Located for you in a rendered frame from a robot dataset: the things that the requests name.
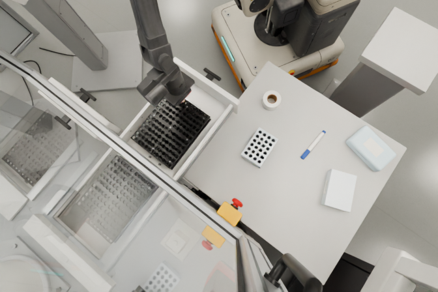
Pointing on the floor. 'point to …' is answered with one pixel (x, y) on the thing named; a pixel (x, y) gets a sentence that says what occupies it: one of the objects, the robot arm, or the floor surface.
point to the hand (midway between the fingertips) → (182, 98)
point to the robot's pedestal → (389, 65)
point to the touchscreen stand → (86, 42)
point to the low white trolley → (292, 170)
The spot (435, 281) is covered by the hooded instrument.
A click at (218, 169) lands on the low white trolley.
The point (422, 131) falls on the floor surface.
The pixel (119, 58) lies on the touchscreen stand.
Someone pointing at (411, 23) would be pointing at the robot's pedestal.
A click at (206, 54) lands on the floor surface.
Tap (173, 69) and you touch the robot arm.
